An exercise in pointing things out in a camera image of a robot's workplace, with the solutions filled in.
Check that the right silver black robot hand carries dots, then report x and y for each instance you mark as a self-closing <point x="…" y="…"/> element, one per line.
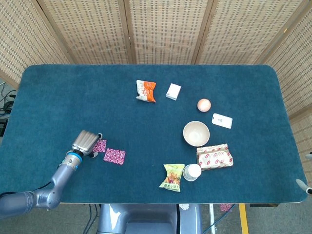
<point x="301" y="184"/>

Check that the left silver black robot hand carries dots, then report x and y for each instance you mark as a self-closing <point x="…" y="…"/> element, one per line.
<point x="84" y="142"/>

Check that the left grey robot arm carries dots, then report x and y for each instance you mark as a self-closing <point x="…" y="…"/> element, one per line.
<point x="61" y="173"/>

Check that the blue felt table cover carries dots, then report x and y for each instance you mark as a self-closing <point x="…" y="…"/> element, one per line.
<point x="73" y="97"/>

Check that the yellow floor tape strip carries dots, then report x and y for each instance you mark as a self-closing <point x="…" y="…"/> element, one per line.
<point x="243" y="219"/>

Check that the orange white snack bag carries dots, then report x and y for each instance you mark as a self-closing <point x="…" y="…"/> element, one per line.
<point x="146" y="91"/>

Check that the black box device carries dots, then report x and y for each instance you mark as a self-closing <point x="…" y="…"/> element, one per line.
<point x="3" y="126"/>

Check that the red white snack bag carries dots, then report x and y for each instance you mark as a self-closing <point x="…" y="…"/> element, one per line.
<point x="214" y="158"/>

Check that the green vegetable biscuit bag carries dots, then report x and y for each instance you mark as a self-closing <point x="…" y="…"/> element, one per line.
<point x="171" y="178"/>

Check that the grey robot torso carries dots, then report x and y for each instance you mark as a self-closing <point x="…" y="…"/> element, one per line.
<point x="146" y="219"/>

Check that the small white box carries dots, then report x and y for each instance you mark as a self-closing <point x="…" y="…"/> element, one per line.
<point x="173" y="92"/>

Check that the white paper cup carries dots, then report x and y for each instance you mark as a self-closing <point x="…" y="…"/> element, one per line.
<point x="192" y="171"/>

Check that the beige bowl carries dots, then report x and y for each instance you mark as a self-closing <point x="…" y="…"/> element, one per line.
<point x="196" y="134"/>

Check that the peach coloured ball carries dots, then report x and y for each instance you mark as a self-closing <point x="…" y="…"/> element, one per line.
<point x="204" y="105"/>

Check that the woven bamboo folding screen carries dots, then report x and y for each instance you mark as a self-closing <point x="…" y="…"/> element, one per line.
<point x="165" y="31"/>

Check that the black under-table bracket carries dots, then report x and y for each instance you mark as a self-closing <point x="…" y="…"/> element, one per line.
<point x="263" y="205"/>

